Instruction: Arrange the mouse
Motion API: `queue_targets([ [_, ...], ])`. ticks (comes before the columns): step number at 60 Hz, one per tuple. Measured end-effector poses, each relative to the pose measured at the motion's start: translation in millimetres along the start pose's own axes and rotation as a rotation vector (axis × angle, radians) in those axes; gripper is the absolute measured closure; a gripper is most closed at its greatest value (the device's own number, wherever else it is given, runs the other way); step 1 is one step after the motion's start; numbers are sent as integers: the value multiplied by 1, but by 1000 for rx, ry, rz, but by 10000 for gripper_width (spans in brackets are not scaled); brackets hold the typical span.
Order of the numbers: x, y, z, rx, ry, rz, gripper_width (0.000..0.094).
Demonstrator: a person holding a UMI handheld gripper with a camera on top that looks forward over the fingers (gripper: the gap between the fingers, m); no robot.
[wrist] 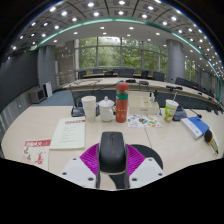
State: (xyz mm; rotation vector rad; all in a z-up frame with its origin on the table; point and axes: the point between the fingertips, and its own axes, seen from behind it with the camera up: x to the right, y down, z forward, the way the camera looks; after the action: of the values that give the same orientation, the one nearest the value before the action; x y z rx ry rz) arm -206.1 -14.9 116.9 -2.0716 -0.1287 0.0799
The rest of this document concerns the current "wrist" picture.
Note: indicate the stack of white paper cups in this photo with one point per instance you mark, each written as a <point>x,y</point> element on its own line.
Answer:
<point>89,108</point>

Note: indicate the blue and white book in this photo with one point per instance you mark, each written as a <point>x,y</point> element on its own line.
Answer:
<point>195,126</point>

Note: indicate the grey box cabinet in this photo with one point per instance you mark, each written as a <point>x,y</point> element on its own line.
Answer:
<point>36,95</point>

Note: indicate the group of round ceiling lights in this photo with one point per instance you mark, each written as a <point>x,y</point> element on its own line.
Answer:
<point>120,12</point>

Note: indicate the colourful sticker sheet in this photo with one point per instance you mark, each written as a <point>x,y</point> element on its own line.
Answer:
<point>143,121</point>

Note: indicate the white printed paper document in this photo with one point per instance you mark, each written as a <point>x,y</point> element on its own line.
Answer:
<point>68,133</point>

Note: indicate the green-printed paper cup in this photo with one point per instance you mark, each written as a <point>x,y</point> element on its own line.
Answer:
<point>170,110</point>

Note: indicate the white booklet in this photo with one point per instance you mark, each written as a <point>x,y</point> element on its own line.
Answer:
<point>216,141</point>

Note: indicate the white cardboard box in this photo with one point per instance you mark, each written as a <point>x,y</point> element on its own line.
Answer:
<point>143,107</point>

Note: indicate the black gooseneck conference microphone unit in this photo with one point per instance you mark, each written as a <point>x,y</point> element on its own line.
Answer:
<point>76,111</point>
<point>181,114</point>

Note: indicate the black and yellow handheld microphone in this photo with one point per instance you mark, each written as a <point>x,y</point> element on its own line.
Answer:
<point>209,136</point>

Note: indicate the group of dark office chairs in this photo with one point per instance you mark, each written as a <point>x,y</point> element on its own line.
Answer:
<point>158,76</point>

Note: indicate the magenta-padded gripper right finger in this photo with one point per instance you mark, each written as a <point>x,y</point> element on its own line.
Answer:
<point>146,170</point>

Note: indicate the red and white fan-print poster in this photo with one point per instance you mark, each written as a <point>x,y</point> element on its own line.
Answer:
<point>35,153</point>

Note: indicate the long curved conference table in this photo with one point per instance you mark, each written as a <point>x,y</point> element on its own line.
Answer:
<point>106,82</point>

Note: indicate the white standing panel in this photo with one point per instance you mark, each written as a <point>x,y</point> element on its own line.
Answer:
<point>48,89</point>

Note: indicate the black computer mouse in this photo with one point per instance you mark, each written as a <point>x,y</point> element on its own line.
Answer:
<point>112,151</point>

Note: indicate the red bottle with green band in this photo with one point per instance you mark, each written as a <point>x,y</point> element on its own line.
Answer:
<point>122,105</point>

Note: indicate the white lidded ceramic mug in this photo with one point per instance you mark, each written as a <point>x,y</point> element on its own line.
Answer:
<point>106,111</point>

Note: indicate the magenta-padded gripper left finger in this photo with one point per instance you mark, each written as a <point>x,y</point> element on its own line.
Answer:
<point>76,170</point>

